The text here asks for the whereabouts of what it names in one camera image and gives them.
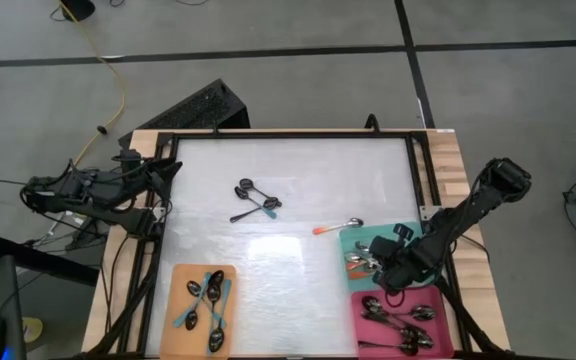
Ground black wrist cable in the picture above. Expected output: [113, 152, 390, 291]
[60, 158, 149, 201]
[382, 289, 407, 309]

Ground yellow disc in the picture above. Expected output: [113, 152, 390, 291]
[21, 317, 45, 345]

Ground black round floor object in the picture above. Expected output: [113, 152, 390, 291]
[60, 0, 97, 22]

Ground long yellow cable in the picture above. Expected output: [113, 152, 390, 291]
[57, 0, 128, 169]

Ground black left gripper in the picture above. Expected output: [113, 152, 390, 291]
[135, 159, 184, 196]

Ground black table frame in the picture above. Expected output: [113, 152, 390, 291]
[85, 113, 519, 360]

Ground pink plastic bin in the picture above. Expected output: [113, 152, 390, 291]
[350, 284, 455, 360]

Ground orange plastic bin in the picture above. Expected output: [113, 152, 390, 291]
[160, 263, 239, 360]

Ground teal plastic bin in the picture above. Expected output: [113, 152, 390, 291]
[338, 221, 434, 294]

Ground black floor bar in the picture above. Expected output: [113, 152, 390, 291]
[0, 234, 102, 286]

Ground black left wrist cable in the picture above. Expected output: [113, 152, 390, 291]
[60, 158, 149, 201]

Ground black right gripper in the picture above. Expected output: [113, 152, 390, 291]
[369, 223, 422, 295]

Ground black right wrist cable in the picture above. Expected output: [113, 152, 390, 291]
[382, 289, 407, 309]

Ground wooden table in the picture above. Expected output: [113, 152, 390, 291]
[81, 128, 512, 359]

